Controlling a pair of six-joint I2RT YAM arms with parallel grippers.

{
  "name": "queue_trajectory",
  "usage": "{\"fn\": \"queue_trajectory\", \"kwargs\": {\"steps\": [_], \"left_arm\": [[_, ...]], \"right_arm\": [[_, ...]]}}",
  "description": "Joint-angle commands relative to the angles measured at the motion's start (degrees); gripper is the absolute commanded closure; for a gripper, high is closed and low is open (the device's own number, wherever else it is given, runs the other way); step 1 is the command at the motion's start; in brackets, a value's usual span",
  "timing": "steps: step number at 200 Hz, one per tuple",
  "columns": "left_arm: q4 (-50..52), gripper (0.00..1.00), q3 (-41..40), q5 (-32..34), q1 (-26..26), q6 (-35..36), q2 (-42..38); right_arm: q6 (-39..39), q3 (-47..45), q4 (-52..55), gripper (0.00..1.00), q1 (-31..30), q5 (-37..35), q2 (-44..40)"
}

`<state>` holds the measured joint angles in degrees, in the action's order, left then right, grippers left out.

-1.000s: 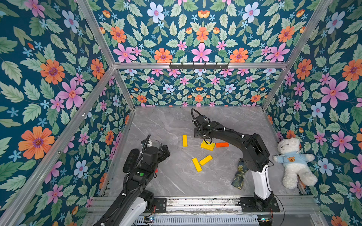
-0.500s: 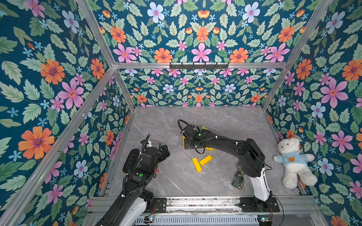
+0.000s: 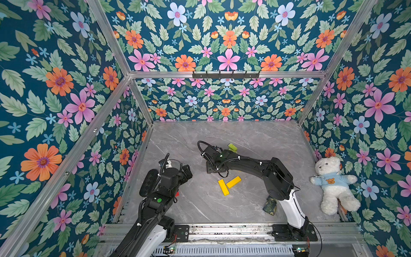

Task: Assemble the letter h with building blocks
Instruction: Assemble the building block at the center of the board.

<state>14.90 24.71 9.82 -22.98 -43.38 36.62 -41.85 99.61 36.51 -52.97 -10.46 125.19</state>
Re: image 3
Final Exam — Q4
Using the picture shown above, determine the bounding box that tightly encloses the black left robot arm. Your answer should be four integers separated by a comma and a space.
111, 154, 193, 257

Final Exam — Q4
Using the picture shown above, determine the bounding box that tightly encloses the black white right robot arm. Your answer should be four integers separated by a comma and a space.
197, 141, 310, 241

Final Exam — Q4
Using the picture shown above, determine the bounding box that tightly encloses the lime green block far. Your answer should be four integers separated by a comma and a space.
228, 143, 238, 153

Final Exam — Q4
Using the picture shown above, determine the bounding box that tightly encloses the yellow block left lower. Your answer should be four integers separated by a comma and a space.
226, 176, 242, 189

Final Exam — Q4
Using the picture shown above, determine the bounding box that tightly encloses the yellow block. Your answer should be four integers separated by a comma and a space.
218, 179, 230, 196
226, 176, 242, 189

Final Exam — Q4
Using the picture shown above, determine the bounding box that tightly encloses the yellow block left upper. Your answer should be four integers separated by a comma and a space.
218, 179, 230, 196

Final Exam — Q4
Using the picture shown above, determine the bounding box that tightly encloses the camouflage cloth pouch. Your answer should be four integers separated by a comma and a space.
263, 196, 277, 216

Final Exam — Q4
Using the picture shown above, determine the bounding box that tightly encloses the white teddy bear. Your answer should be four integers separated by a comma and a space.
310, 156, 361, 215

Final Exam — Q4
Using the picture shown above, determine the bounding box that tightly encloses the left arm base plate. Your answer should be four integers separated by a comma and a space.
165, 224, 190, 243

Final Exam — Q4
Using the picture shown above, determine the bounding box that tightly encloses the aluminium front rail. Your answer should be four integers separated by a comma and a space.
102, 222, 363, 245

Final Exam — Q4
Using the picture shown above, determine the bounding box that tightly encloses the black hook rail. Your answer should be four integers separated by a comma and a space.
192, 71, 260, 80

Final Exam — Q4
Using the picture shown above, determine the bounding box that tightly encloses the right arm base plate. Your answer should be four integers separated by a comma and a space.
271, 223, 319, 242

